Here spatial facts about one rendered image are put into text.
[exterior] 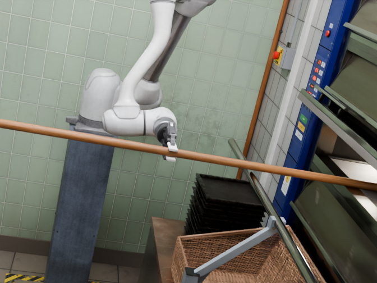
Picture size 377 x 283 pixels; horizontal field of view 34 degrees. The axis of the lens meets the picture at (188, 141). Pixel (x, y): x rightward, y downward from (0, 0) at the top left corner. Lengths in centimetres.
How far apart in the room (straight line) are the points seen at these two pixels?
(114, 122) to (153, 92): 47
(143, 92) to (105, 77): 20
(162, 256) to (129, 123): 67
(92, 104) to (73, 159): 27
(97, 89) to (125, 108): 36
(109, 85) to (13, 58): 77
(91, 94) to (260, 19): 109
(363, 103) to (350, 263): 57
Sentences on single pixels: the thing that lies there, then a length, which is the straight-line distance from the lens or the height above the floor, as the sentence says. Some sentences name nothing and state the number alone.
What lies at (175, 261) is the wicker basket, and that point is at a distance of 259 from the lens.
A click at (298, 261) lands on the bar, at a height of 117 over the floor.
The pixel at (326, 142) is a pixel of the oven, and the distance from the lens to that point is 263.
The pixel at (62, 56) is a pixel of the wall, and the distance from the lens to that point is 329.
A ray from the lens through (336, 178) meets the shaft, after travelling 230.
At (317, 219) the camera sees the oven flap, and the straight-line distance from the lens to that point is 248.
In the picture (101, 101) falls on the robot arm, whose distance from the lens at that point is 272.
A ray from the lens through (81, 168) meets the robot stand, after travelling 280.
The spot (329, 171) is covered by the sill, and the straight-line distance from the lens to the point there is 247.
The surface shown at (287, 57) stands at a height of 147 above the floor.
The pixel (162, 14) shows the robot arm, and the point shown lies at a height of 160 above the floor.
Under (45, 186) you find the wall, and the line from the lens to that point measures 353.
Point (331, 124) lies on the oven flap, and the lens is 216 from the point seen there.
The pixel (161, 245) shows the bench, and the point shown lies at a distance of 282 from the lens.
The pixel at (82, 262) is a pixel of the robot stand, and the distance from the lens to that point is 302.
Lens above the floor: 189
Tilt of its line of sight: 18 degrees down
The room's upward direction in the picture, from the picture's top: 13 degrees clockwise
